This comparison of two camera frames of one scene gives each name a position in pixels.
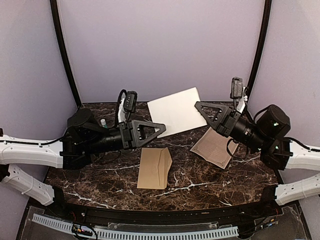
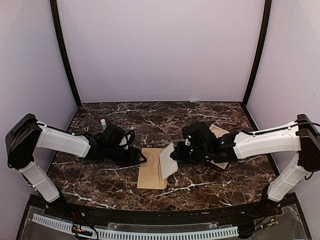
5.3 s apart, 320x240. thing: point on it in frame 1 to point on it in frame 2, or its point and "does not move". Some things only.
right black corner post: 261,47 does not move
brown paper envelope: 155,164 does not move
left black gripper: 130,130 to 132,157
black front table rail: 103,212 does not move
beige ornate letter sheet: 177,112 to 168,165
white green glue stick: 103,123 does not move
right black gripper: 225,121 to 177,154
